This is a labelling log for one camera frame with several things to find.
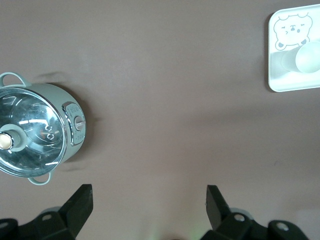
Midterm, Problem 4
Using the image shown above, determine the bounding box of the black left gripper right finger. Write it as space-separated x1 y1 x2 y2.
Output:
199 184 311 240

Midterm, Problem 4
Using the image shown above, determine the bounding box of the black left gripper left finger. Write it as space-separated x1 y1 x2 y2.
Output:
0 184 94 240

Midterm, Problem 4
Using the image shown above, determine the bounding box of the glass pot lid with knob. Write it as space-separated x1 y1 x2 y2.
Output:
0 86 67 177

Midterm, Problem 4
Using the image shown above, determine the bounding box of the pale green electric cooking pot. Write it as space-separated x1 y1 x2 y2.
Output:
0 72 88 185

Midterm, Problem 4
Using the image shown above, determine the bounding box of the cream tray with bear print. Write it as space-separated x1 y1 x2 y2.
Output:
267 4 320 93

